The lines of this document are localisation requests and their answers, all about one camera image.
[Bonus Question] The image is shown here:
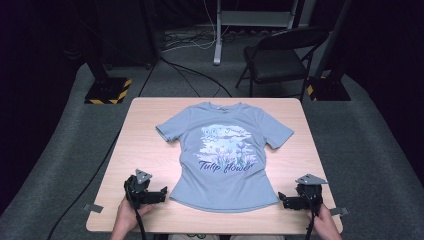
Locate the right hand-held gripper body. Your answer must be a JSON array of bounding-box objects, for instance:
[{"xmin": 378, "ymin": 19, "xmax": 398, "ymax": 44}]
[{"xmin": 294, "ymin": 173, "xmax": 329, "ymax": 212}]

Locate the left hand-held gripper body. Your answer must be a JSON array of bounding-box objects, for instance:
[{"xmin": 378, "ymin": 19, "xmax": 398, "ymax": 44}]
[{"xmin": 123, "ymin": 168, "xmax": 158, "ymax": 209}]

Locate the blue printed t-shirt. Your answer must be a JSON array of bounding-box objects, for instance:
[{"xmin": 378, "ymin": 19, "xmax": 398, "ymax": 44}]
[{"xmin": 155, "ymin": 101, "xmax": 295, "ymax": 214}]

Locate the person's left hand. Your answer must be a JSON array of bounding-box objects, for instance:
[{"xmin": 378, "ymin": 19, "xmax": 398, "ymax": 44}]
[{"xmin": 111, "ymin": 198, "xmax": 156, "ymax": 240}]

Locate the person's right hand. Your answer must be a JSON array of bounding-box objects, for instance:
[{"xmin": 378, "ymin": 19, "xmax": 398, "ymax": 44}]
[{"xmin": 306, "ymin": 203, "xmax": 343, "ymax": 240}]

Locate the black stand with striped base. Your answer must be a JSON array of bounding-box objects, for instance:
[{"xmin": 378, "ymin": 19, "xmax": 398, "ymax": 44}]
[
  {"xmin": 83, "ymin": 49, "xmax": 133, "ymax": 105},
  {"xmin": 306, "ymin": 0, "xmax": 353, "ymax": 102}
]

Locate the black folding chair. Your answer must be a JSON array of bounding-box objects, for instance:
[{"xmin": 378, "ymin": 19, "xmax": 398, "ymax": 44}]
[{"xmin": 234, "ymin": 26, "xmax": 329, "ymax": 103}]

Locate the white metal stand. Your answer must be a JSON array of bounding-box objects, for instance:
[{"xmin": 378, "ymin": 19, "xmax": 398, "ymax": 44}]
[{"xmin": 213, "ymin": 0, "xmax": 318, "ymax": 66}]

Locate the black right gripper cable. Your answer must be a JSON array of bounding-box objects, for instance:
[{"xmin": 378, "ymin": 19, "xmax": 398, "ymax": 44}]
[{"xmin": 304, "ymin": 193, "xmax": 322, "ymax": 240}]

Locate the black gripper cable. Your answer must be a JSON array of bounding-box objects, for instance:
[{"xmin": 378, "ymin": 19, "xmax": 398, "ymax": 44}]
[
  {"xmin": 304, "ymin": 193, "xmax": 322, "ymax": 240},
  {"xmin": 124, "ymin": 184, "xmax": 148, "ymax": 240}
]

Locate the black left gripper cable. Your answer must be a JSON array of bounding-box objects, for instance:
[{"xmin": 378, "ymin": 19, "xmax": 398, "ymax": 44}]
[{"xmin": 124, "ymin": 184, "xmax": 148, "ymax": 240}]

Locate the long black floor cable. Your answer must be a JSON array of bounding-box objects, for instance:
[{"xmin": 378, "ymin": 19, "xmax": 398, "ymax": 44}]
[{"xmin": 46, "ymin": 130, "xmax": 122, "ymax": 240}]

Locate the short black floor cable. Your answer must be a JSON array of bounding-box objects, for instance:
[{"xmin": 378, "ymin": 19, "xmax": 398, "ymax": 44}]
[{"xmin": 138, "ymin": 63, "xmax": 158, "ymax": 98}]

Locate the curved black floor cable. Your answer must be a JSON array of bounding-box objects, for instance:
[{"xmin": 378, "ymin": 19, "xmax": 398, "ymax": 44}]
[{"xmin": 159, "ymin": 57, "xmax": 233, "ymax": 98}]

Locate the tangle of floor cables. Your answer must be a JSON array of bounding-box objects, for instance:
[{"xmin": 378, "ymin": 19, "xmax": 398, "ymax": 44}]
[{"xmin": 161, "ymin": 28, "xmax": 234, "ymax": 54}]

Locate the black upright post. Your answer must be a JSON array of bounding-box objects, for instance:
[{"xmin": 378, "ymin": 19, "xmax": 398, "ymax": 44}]
[{"xmin": 139, "ymin": 0, "xmax": 162, "ymax": 66}]

